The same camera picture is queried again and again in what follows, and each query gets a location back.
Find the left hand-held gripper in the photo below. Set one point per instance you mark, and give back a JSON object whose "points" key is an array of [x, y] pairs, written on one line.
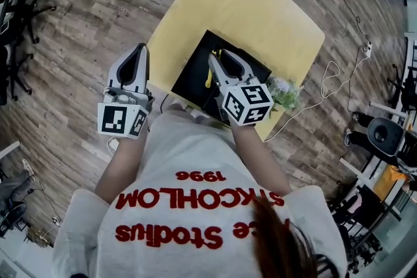
{"points": [[112, 118]]}

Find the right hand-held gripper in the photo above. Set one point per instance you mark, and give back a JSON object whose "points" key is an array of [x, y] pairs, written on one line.
{"points": [[247, 104]]}

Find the yellow small item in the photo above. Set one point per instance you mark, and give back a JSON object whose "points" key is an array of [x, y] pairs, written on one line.
{"points": [[208, 80]]}

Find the person's left forearm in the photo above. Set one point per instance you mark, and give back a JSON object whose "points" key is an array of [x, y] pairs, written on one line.
{"points": [[120, 169]]}

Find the person's right forearm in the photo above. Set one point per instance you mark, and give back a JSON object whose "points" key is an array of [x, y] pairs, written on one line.
{"points": [[257, 159]]}

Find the artificial flower plant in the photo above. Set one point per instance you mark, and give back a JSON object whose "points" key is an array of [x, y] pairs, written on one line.
{"points": [[286, 94]]}

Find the white power adapter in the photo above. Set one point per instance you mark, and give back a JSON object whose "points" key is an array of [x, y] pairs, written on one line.
{"points": [[114, 144]]}

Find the black office chair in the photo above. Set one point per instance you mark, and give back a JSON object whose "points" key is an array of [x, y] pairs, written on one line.
{"points": [[16, 42], [13, 216]]}

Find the white power strip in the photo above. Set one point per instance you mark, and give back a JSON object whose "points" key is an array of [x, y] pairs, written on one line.
{"points": [[367, 50]]}

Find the person's white printed t-shirt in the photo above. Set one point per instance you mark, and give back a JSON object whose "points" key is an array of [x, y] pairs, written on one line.
{"points": [[182, 237]]}

